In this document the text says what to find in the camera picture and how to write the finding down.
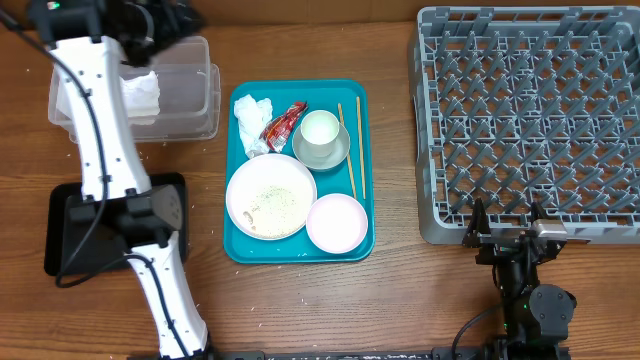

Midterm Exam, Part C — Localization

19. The white napkin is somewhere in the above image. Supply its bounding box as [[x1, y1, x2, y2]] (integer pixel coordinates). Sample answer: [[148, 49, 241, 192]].
[[234, 94, 273, 159], [120, 71, 160, 125]]

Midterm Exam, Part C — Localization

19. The grey small bowl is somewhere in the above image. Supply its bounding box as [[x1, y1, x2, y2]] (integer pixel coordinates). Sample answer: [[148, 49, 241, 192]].
[[292, 124, 346, 172]]

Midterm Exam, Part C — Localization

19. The red snack wrapper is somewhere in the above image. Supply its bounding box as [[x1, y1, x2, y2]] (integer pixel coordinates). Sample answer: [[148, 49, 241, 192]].
[[261, 101, 308, 153]]

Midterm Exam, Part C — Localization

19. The white cup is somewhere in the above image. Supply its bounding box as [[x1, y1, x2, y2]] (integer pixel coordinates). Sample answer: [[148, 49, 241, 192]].
[[301, 110, 339, 157]]

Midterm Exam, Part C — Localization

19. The wooden chopstick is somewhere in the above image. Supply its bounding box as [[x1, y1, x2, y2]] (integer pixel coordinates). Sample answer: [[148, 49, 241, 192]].
[[356, 96, 366, 200], [337, 103, 357, 200]]

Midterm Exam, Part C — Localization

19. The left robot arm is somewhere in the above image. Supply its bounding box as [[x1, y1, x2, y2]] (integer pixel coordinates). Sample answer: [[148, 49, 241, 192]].
[[28, 1, 212, 359]]

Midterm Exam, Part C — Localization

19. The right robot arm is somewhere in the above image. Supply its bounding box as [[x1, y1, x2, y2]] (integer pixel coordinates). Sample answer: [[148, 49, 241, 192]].
[[450, 199, 577, 360]]

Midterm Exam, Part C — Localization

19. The grey dishwasher rack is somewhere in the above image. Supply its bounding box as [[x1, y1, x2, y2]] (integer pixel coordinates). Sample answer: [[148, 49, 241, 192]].
[[408, 6, 639, 244]]

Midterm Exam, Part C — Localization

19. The clear plastic bin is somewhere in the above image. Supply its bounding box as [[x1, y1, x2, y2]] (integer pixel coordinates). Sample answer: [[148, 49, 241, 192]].
[[77, 36, 221, 143]]

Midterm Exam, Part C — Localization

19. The small white plate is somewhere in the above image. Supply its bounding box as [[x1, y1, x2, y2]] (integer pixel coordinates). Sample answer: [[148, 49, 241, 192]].
[[306, 193, 368, 254]]

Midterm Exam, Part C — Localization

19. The teal serving tray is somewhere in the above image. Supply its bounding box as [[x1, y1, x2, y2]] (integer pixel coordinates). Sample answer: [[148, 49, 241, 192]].
[[223, 79, 375, 265]]

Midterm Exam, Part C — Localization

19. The large white plate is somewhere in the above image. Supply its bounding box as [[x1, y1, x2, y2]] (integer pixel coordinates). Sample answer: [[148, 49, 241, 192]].
[[225, 153, 317, 241]]

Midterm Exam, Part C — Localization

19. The black plastic tray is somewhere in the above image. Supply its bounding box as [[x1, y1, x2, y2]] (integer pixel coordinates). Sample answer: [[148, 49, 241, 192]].
[[44, 173, 188, 276]]

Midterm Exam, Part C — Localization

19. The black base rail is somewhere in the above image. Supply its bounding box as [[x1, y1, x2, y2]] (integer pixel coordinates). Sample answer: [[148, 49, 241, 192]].
[[210, 347, 481, 360]]

